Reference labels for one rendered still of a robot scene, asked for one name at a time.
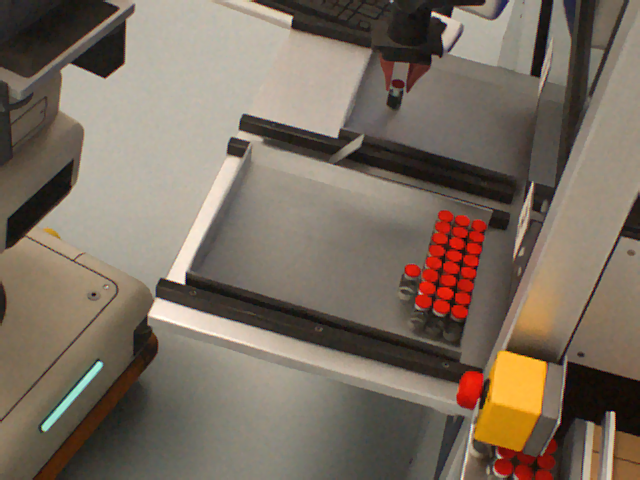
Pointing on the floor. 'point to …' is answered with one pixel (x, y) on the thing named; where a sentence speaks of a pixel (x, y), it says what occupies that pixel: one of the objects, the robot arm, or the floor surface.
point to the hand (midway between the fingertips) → (397, 85)
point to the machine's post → (577, 220)
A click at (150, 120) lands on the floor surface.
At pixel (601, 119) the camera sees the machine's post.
